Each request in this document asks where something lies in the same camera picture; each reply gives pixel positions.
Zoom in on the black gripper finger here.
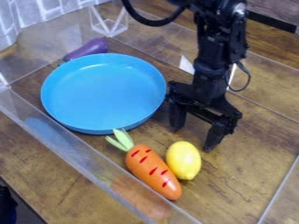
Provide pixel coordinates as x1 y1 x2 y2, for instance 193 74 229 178
203 120 236 152
168 100 187 132

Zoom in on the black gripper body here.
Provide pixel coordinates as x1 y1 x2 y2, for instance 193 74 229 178
167 80 243 126

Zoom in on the yellow toy lemon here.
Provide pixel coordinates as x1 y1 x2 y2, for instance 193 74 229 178
165 141 201 180

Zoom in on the orange toy carrot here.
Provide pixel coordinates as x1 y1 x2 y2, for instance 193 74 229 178
105 129 183 200

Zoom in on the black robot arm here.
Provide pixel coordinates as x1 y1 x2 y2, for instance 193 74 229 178
168 0 248 151

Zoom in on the blue round tray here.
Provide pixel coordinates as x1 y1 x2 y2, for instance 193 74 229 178
41 53 165 135

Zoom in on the purple toy eggplant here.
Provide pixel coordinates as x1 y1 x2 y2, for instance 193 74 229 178
60 38 108 65

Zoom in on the clear acrylic corner bracket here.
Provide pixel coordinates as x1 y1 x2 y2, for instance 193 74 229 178
88 3 128 38

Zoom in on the clear acrylic enclosure wall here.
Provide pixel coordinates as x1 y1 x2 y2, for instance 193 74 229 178
0 74 201 224

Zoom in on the black cable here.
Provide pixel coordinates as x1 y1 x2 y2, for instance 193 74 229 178
120 0 252 93

